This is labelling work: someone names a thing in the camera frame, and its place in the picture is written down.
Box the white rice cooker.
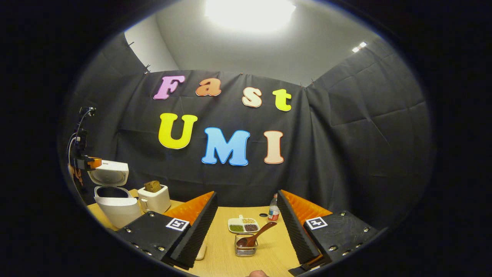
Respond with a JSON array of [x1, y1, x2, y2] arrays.
[[88, 160, 143, 229]]

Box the white divided dish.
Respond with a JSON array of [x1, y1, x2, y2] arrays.
[[228, 215, 260, 234]]

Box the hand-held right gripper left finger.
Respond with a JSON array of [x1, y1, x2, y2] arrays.
[[115, 191, 218, 270]]

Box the white toaster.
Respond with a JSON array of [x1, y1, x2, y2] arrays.
[[138, 185, 171, 214]]

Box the large ceiling light panel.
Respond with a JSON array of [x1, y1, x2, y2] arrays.
[[204, 0, 296, 33]]

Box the wire chopstick holder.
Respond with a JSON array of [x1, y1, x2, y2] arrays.
[[235, 234, 258, 257]]

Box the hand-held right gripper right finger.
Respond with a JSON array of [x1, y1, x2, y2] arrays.
[[277, 190, 381, 270]]

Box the wooden spoon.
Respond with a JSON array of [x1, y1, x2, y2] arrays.
[[236, 222, 278, 248]]

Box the clear water bottle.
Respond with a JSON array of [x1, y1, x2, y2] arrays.
[[268, 194, 280, 223]]

